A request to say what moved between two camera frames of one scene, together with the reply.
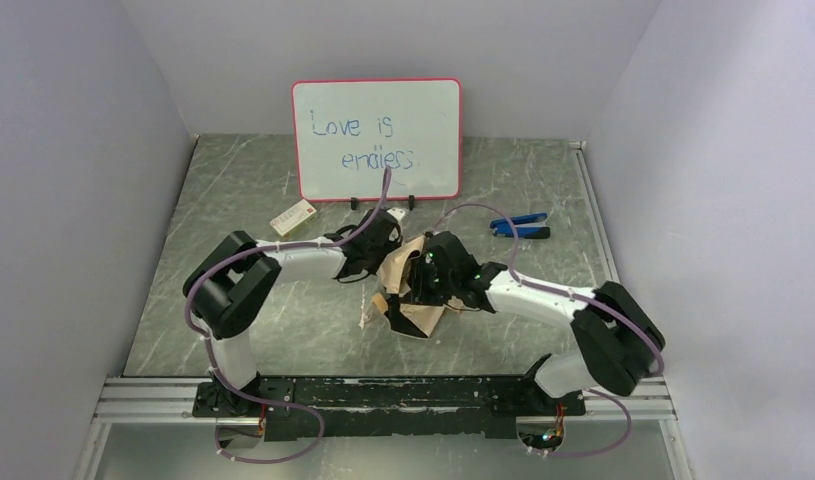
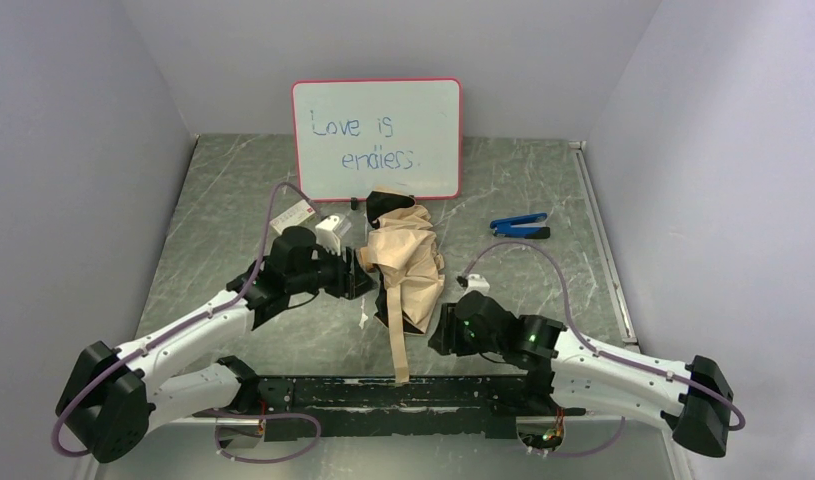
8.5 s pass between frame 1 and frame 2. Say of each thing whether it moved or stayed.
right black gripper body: moved
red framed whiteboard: stayed
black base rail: stayed
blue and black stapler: stayed
